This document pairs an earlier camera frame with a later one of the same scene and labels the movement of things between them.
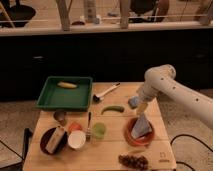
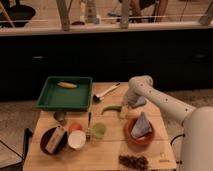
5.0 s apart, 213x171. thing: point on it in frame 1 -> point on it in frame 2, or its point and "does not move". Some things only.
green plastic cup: (99, 130) does not move
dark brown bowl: (61, 146) does not move
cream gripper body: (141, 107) -> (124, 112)
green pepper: (113, 108) does not move
